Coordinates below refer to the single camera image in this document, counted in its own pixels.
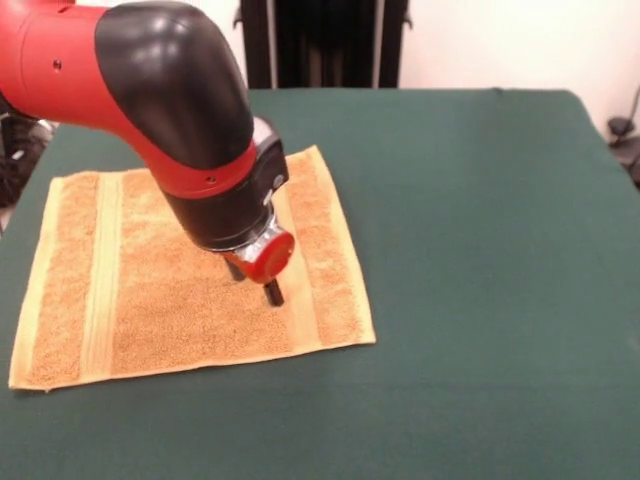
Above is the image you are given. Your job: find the tan terry towel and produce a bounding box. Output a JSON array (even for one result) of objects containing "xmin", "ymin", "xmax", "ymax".
[{"xmin": 8, "ymin": 144, "xmax": 378, "ymax": 394}]

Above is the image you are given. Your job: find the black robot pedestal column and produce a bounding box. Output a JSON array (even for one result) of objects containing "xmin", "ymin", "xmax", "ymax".
[{"xmin": 233, "ymin": 0, "xmax": 414, "ymax": 90}]

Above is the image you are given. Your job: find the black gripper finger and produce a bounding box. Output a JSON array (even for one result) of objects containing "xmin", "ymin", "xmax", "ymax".
[
  {"xmin": 223, "ymin": 253, "xmax": 247, "ymax": 282},
  {"xmin": 262, "ymin": 280, "xmax": 286, "ymax": 307}
]

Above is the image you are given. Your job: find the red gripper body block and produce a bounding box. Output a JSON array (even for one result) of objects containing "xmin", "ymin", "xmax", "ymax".
[{"xmin": 223, "ymin": 230, "xmax": 297, "ymax": 284}]

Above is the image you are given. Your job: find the dark green table cloth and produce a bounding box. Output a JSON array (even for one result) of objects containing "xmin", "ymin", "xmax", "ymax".
[{"xmin": 0, "ymin": 87, "xmax": 640, "ymax": 480}]

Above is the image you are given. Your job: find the dark stand base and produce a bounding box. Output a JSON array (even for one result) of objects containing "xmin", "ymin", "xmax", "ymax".
[
  {"xmin": 0, "ymin": 112, "xmax": 57, "ymax": 207},
  {"xmin": 607, "ymin": 84, "xmax": 640, "ymax": 190}
]

